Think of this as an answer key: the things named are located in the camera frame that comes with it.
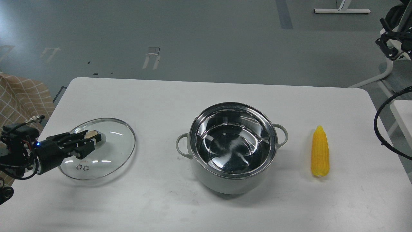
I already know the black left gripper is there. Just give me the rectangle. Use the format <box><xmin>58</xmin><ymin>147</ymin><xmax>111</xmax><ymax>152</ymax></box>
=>
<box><xmin>33</xmin><ymin>130</ymin><xmax>102</xmax><ymax>175</ymax></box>

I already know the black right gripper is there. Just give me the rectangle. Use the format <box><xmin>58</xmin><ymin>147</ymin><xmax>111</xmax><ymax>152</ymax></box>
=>
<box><xmin>375</xmin><ymin>3</ymin><xmax>411</xmax><ymax>61</ymax></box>

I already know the glass pot lid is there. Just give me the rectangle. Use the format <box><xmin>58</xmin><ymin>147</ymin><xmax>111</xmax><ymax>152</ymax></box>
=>
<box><xmin>59</xmin><ymin>118</ymin><xmax>136</xmax><ymax>180</ymax></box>

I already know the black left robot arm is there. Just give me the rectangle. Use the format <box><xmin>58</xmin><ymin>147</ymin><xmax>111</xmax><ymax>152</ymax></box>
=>
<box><xmin>1</xmin><ymin>115</ymin><xmax>102</xmax><ymax>180</ymax></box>

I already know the yellow corn cob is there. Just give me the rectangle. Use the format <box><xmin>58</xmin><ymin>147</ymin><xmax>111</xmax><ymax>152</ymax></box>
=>
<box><xmin>311</xmin><ymin>125</ymin><xmax>330</xmax><ymax>177</ymax></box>

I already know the grey steel cooking pot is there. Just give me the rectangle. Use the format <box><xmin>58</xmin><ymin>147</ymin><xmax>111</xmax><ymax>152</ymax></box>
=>
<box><xmin>175</xmin><ymin>102</ymin><xmax>288</xmax><ymax>195</ymax></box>

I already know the white table leg base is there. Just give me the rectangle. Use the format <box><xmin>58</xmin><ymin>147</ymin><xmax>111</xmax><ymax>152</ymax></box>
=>
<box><xmin>313</xmin><ymin>0</ymin><xmax>371</xmax><ymax>14</ymax></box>

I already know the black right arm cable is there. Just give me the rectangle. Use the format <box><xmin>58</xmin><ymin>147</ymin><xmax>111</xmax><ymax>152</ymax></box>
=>
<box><xmin>374</xmin><ymin>85</ymin><xmax>412</xmax><ymax>160</ymax></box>

